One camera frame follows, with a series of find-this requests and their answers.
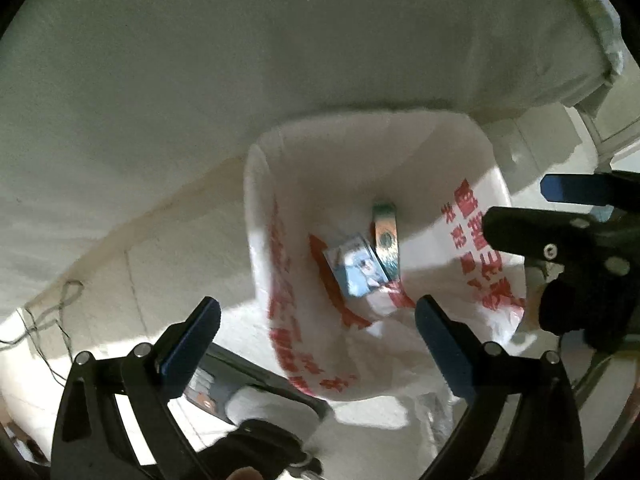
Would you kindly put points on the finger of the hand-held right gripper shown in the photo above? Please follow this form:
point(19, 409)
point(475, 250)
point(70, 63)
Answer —
point(525, 232)
point(565, 189)

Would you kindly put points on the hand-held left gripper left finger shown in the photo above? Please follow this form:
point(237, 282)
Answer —
point(192, 345)

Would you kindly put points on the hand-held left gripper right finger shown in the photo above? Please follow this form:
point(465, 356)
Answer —
point(445, 355)

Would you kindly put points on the white red-printed plastic bag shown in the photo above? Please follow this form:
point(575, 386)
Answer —
point(325, 175)

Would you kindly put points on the small blue orange packet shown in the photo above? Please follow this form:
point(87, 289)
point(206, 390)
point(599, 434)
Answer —
point(210, 392)

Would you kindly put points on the crumpled clear plastic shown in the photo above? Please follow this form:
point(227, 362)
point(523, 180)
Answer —
point(435, 415)

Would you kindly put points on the white furniture panel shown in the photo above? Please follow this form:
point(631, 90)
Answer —
point(590, 130)

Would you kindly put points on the blue white snack packet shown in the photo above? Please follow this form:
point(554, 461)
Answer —
point(357, 267)

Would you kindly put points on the green silver wrapper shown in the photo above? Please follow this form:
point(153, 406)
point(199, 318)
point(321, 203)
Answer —
point(386, 240)

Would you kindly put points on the white bed sheet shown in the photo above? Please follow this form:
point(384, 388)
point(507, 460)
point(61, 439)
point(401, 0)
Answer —
point(250, 60)

